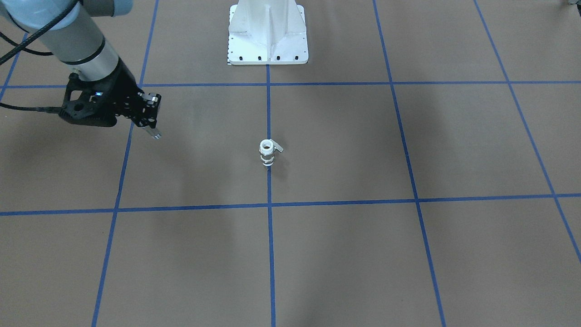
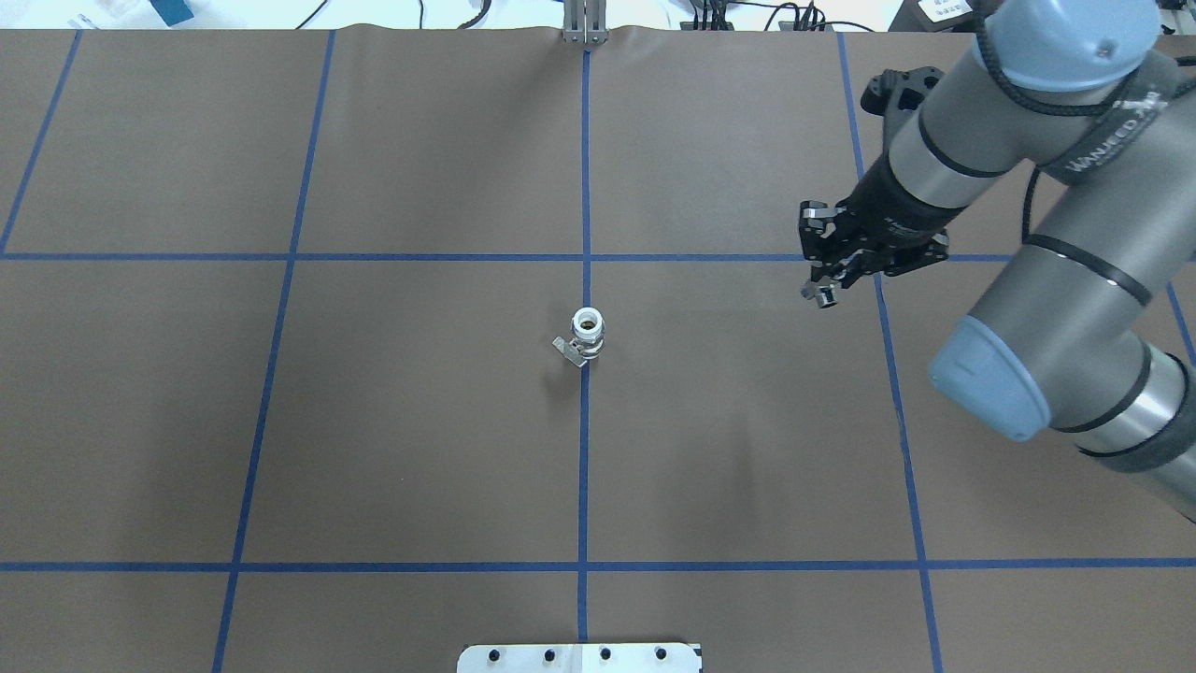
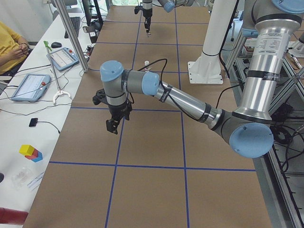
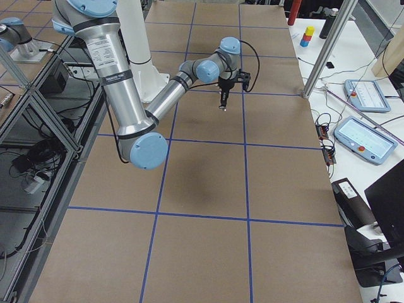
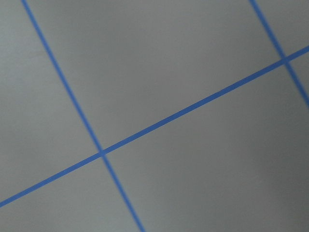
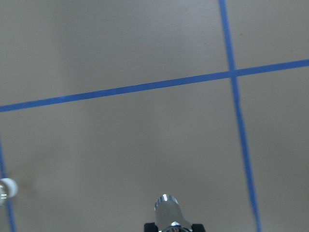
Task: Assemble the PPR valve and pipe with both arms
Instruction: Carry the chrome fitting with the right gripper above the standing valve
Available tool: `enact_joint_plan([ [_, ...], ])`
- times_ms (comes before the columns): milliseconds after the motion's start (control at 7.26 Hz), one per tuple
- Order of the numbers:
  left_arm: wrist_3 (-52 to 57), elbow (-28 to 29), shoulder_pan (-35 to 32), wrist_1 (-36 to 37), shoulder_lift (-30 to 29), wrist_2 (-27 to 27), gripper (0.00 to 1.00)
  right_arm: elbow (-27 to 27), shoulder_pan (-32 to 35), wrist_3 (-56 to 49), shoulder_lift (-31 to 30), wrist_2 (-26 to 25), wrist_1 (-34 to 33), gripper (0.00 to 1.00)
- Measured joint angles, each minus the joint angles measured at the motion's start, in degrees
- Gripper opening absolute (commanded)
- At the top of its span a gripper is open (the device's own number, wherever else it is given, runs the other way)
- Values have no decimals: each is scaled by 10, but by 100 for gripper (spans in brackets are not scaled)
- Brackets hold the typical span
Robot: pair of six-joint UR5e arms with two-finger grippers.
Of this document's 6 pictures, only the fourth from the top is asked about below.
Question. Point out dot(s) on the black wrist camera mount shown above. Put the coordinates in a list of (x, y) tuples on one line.
[(244, 79)]

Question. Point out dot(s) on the aluminium frame post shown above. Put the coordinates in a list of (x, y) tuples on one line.
[(329, 44)]

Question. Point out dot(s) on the red bottle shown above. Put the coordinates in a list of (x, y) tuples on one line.
[(294, 10)]

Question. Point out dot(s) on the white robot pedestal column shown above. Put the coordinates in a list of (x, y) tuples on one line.
[(148, 80)]

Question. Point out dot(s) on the near teach pendant tablet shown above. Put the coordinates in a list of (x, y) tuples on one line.
[(364, 141)]

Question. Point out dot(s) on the black bottle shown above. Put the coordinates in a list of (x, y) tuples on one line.
[(328, 23)]

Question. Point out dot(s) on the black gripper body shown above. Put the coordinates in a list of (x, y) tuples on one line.
[(225, 86)]

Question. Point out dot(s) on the far teach pendant tablet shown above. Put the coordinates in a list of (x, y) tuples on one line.
[(366, 96)]

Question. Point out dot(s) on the black cardboard box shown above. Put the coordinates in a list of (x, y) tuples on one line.
[(354, 209)]

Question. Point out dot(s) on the stacked colour toy blocks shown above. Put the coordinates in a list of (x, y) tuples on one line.
[(307, 36)]

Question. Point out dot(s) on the wooden board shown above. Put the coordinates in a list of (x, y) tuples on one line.
[(391, 57)]

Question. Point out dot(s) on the orange circuit board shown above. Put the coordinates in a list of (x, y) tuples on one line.
[(327, 145)]

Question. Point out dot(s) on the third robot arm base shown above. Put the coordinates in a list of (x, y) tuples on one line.
[(16, 40)]

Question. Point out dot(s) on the teach pendant tablet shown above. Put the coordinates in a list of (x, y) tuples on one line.
[(366, 96), (364, 141)]

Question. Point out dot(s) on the black monitor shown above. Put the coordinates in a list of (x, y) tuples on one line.
[(385, 198)]

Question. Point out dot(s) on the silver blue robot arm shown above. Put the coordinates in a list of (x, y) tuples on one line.
[(112, 32)]

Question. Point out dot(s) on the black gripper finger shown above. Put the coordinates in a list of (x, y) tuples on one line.
[(222, 99), (225, 98)]

